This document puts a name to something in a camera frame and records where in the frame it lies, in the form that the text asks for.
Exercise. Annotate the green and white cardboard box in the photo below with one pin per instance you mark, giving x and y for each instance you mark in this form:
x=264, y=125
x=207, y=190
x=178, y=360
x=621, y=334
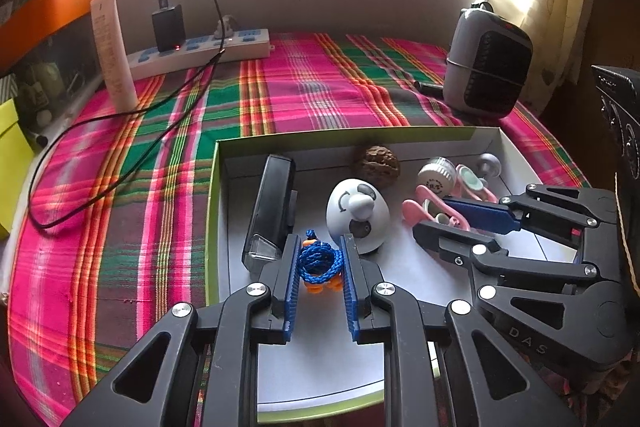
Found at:
x=235, y=187

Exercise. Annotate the brown walnut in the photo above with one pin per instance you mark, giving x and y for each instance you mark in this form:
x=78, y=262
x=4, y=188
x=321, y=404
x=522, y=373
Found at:
x=377, y=162

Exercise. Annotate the white egg-shaped panda toy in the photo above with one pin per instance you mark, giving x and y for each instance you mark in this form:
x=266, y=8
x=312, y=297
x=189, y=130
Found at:
x=345, y=217

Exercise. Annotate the white and blue power strip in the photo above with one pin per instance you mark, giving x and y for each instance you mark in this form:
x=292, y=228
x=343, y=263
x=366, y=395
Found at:
x=240, y=47

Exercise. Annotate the yellow-green shoe box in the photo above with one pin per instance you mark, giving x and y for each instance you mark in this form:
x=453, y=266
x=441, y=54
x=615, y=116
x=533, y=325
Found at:
x=12, y=157

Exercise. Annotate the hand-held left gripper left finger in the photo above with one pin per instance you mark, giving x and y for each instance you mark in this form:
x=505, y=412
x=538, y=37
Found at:
x=292, y=297

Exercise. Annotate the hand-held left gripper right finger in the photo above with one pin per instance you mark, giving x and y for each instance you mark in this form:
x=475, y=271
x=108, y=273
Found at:
x=352, y=297

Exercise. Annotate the cream cosmetic tube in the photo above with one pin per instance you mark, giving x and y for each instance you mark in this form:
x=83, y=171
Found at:
x=115, y=57

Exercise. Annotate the grey portable heater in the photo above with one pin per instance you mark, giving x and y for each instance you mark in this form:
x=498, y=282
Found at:
x=480, y=72

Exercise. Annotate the white egg-shaped massager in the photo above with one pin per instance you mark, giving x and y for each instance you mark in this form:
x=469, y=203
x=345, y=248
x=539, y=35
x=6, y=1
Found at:
x=487, y=163

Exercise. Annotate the pink and green plaid blanket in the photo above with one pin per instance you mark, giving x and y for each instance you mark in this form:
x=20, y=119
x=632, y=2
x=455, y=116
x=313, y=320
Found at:
x=300, y=97

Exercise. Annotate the white plug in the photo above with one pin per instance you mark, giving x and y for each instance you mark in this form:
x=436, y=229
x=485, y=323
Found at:
x=226, y=28

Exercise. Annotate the black stapler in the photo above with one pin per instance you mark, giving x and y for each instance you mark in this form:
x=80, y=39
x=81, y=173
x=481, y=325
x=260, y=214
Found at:
x=272, y=197

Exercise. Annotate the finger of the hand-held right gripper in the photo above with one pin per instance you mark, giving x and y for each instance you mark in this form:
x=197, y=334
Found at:
x=480, y=214
x=450, y=242

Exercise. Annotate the white round ribbed cap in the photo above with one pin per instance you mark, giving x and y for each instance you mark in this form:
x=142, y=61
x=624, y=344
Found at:
x=435, y=177

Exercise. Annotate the pink clip with mint pads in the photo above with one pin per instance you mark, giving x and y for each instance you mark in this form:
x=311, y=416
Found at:
x=470, y=177
x=412, y=209

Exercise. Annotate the clear glass container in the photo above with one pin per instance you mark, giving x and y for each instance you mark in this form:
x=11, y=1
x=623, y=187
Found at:
x=60, y=72

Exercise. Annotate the cream heart-print curtain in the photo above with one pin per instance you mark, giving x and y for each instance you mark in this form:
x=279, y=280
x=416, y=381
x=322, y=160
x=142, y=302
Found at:
x=560, y=7

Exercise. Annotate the black charger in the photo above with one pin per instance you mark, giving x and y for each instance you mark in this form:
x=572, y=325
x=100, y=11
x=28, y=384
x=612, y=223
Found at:
x=169, y=29

